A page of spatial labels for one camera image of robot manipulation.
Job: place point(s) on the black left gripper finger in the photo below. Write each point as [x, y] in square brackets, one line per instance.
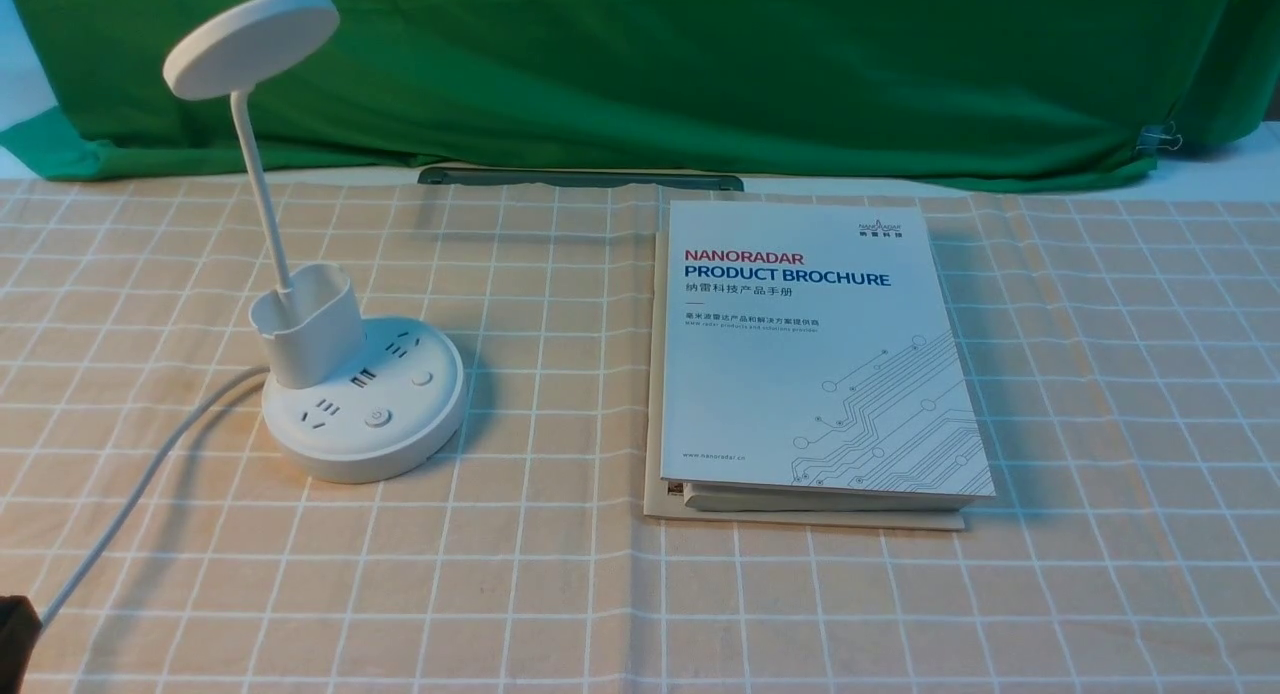
[21, 627]

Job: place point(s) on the white desk lamp with sockets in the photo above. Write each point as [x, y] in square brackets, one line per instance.
[349, 399]

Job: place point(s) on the Nanoradar product brochure book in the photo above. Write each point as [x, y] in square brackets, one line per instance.
[805, 371]

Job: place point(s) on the dark grey metal bar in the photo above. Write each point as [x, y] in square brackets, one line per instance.
[457, 175]

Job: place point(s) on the beige checkered tablecloth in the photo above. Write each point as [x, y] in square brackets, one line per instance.
[1123, 355]

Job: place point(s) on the green backdrop cloth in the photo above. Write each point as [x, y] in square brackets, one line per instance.
[989, 95]

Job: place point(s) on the silver binder clip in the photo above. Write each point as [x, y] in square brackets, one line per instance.
[1160, 139]

